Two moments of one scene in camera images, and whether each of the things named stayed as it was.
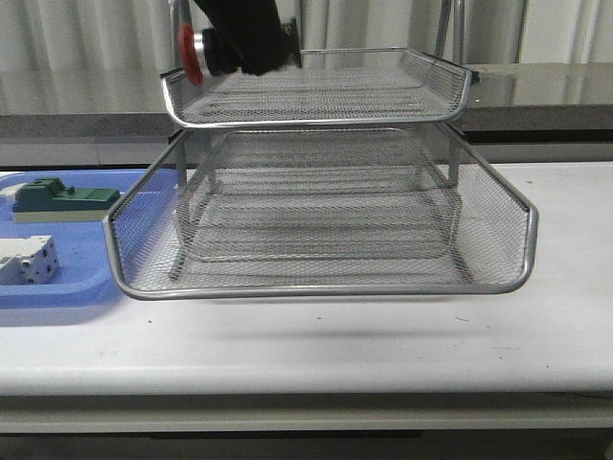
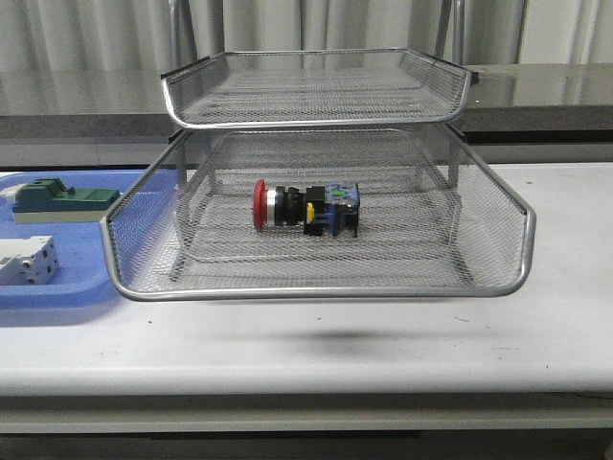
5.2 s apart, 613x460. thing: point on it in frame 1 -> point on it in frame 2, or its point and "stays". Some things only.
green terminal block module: (48, 199) stays
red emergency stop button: (203, 53) -> (333, 209)
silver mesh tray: (261, 211) stays
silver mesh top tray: (331, 86) stays
